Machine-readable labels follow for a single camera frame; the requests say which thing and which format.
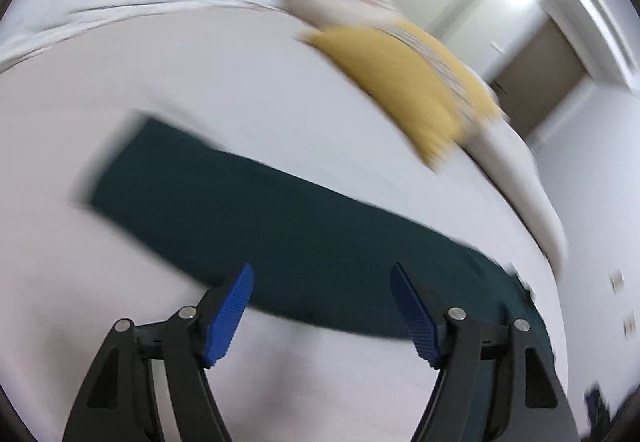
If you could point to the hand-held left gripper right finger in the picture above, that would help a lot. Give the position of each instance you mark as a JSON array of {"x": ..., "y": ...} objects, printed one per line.
[{"x": 417, "y": 317}]

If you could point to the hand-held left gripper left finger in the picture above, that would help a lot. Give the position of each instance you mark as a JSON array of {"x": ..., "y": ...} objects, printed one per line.
[{"x": 227, "y": 322}]

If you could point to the dark green sweater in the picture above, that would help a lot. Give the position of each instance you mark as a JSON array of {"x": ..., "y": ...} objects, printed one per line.
[{"x": 280, "y": 222}]

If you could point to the bed with white sheet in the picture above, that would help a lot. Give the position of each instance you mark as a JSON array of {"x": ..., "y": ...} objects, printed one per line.
[{"x": 100, "y": 272}]

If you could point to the yellow pillow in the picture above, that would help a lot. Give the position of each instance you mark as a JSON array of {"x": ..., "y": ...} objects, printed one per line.
[{"x": 395, "y": 82}]

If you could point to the brown door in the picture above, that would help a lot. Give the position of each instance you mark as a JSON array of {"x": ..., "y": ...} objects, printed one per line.
[{"x": 545, "y": 72}]

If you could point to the white wall socket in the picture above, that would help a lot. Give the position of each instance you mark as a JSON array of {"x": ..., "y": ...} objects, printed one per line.
[
  {"x": 617, "y": 282},
  {"x": 630, "y": 326}
]

